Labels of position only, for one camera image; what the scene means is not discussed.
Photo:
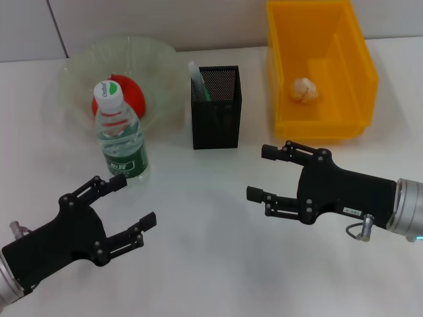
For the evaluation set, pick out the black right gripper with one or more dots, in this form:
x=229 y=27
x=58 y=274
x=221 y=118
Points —
x=343 y=191

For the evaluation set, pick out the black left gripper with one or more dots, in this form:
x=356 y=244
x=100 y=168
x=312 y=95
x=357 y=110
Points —
x=59 y=237

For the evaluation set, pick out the clear bottle green label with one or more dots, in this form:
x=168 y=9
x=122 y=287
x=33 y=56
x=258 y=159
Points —
x=124 y=158

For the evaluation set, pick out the paper ball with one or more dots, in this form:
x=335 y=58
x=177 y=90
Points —
x=304 y=90

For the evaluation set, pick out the red-orange toy fruit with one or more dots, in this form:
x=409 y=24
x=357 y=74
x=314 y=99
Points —
x=135 y=95

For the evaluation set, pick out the silver marker pen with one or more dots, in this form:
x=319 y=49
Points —
x=197 y=82

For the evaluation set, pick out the black mesh pen holder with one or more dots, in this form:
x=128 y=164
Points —
x=215 y=125

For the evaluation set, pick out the translucent wavy fruit plate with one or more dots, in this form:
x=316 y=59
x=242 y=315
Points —
x=158 y=66

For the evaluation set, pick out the yellow plastic bin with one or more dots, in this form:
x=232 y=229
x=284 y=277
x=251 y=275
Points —
x=330 y=128

